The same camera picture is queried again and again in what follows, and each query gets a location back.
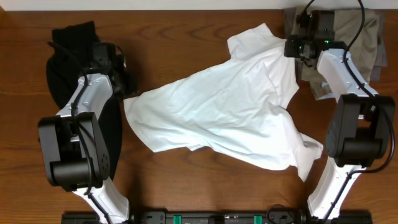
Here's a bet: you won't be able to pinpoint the khaki folded shorts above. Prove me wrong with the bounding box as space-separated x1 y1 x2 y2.
295 9 383 100

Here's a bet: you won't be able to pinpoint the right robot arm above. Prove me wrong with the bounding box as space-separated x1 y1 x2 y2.
284 35 396 223

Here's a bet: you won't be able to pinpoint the black garment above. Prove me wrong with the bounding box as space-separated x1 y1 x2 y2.
46 21 122 179

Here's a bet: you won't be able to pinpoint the white t-shirt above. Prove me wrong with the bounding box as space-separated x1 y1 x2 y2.
124 24 323 180

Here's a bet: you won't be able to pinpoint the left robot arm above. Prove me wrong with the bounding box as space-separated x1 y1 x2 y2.
38 52 134 223

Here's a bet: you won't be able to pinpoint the grey folded garment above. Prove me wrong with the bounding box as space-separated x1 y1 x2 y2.
284 7 388 82

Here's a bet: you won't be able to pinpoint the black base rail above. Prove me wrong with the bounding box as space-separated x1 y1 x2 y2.
60 208 373 224

